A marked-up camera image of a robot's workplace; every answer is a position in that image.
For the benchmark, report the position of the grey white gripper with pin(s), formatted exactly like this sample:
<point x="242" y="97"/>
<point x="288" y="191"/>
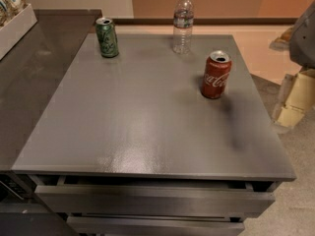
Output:
<point x="303" y="41"/>

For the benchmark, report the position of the red coke can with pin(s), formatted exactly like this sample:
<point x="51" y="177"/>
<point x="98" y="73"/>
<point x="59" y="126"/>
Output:
<point x="218" y="66"/>

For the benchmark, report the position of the green soda can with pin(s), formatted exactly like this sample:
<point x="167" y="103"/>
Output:
<point x="107" y="39"/>

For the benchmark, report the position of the clear plastic water bottle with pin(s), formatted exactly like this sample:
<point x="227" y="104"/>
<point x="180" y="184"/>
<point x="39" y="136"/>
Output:
<point x="183" y="20"/>

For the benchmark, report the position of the grey lower drawer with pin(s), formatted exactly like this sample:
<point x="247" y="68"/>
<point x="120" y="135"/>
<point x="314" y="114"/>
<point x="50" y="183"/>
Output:
<point x="152" y="227"/>

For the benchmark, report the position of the grey drawer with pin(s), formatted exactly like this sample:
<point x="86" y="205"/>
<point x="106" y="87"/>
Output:
<point x="155" y="197"/>
<point x="152" y="227"/>

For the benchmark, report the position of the grey upper drawer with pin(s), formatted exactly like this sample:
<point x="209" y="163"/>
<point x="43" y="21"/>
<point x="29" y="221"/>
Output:
<point x="155" y="197"/>

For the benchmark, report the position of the white snack box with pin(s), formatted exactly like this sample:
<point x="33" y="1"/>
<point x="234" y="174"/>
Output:
<point x="12" y="32"/>

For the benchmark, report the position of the snack packets in box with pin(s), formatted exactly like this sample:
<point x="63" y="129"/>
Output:
<point x="9" y="9"/>

